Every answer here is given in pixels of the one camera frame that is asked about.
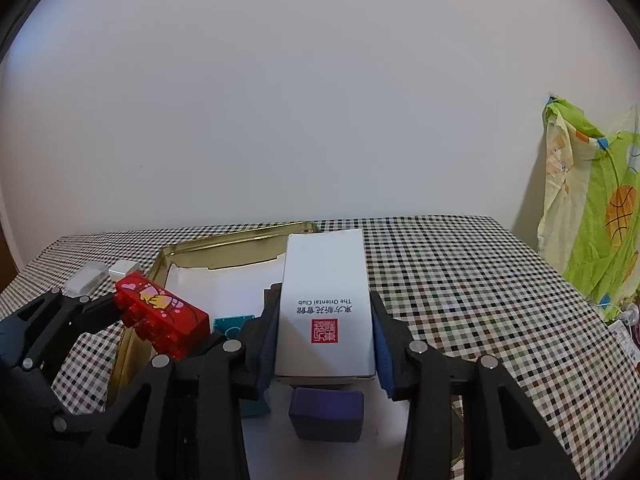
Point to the checkered tablecloth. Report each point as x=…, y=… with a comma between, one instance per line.
x=475, y=285

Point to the green printed cloth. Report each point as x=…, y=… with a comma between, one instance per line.
x=595, y=210

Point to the brown wooden door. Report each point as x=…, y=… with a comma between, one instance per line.
x=7, y=260

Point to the white cardboard box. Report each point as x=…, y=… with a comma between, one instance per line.
x=325, y=305

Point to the red toy brick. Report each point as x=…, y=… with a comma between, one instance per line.
x=160, y=317

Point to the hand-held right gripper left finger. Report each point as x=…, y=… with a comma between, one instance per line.
x=265, y=360

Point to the white paper liner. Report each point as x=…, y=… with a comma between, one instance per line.
x=220, y=290

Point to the small white block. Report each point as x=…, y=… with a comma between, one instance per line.
x=124, y=270

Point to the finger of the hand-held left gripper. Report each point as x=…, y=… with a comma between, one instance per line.
x=45, y=320
x=200, y=347

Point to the clear plastic box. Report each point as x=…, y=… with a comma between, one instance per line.
x=85, y=280

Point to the gold metal tray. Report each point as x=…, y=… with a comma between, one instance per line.
x=210, y=245

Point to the purple block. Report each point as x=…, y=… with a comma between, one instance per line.
x=325, y=412

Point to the white paper tag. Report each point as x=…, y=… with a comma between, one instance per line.
x=625, y=340

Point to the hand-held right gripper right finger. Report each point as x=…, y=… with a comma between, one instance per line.
x=382, y=355

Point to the teal card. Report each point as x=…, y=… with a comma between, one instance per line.
x=232, y=324

